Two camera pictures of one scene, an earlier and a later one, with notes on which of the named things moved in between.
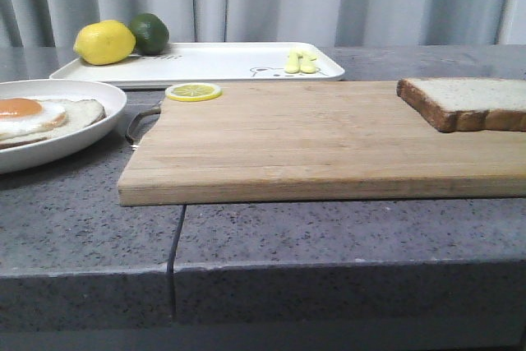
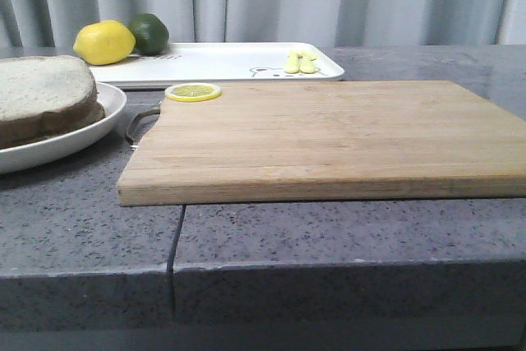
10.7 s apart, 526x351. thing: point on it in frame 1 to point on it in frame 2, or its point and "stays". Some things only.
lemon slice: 192,92 stays
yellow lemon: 105,43 stays
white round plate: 22,157 stays
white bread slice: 460,104 to 33,85
